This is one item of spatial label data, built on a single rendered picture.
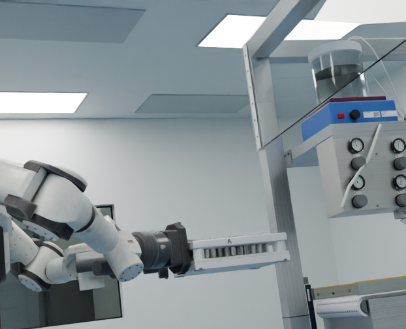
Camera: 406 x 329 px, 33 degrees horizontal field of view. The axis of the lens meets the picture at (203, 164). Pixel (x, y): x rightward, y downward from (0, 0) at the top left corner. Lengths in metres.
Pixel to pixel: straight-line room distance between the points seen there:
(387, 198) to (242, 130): 6.00
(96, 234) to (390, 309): 0.80
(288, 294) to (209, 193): 5.43
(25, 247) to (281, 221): 0.74
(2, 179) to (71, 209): 0.15
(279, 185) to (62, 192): 0.88
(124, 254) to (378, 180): 0.69
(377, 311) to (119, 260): 0.67
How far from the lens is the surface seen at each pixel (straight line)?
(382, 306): 1.81
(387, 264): 7.28
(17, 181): 1.34
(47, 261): 2.02
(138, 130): 7.28
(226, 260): 1.68
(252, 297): 7.44
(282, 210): 2.03
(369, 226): 7.45
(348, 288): 2.07
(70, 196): 1.33
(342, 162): 1.78
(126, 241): 1.55
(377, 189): 1.81
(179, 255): 1.65
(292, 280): 2.02
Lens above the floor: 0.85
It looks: 12 degrees up
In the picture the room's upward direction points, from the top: 7 degrees counter-clockwise
